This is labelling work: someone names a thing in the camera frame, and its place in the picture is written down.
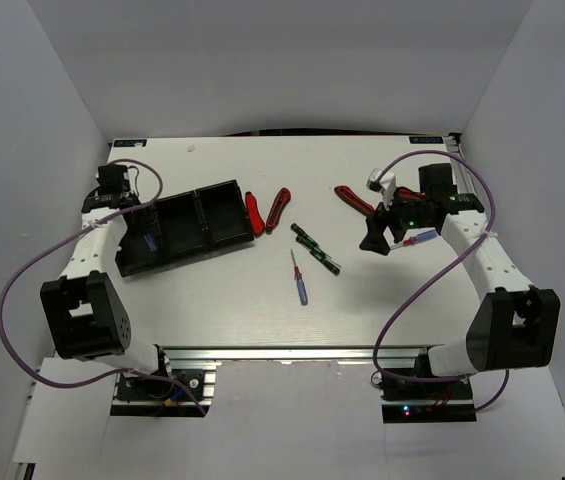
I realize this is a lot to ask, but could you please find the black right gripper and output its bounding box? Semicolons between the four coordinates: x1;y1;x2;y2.
359;185;432;256

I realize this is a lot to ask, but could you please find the blue red screwdriver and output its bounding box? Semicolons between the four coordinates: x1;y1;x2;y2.
391;230;438;250
290;250;309;306

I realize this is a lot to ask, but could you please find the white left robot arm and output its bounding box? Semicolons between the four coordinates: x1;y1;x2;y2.
40;159;174;399

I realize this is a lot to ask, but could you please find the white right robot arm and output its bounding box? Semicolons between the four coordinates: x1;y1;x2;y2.
360;163;561;399

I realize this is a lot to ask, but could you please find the blue label left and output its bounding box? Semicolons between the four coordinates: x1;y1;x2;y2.
112;139;147;148

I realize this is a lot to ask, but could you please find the blue label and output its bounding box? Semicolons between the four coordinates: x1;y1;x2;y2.
112;139;147;148
408;135;445;145

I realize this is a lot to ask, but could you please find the green black precision screwdriver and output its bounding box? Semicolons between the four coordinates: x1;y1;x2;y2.
296;236;330;261
311;248;341;276
290;223;318;245

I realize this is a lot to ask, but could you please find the blue screwdriver in tray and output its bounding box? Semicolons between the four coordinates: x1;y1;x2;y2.
143;232;158;252

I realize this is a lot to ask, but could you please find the blue label right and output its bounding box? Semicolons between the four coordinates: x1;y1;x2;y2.
408;135;445;145

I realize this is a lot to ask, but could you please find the black three-compartment tray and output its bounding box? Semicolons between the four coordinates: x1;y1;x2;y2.
115;180;254;277

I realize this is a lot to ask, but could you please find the red black utility knife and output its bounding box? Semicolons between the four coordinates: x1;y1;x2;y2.
245;191;266;237

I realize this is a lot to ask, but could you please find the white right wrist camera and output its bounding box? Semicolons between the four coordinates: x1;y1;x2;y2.
366;169;397;210

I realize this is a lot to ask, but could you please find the aluminium right side rail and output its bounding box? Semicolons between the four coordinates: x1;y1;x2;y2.
443;134;477;194

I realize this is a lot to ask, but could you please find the aluminium rail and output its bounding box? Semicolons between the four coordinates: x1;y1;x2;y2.
443;134;477;194
156;345;433;362

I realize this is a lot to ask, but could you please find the aluminium front rail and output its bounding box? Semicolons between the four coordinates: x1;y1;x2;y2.
156;345;433;362

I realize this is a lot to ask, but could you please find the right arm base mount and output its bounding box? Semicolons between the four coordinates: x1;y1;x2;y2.
370;371;477;424

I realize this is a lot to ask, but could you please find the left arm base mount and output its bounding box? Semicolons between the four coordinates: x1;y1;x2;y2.
114;368;215;405

